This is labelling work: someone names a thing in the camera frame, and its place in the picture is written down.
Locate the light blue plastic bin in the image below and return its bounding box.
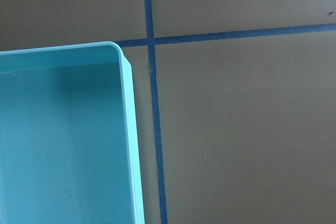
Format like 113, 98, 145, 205
1, 41, 145, 223

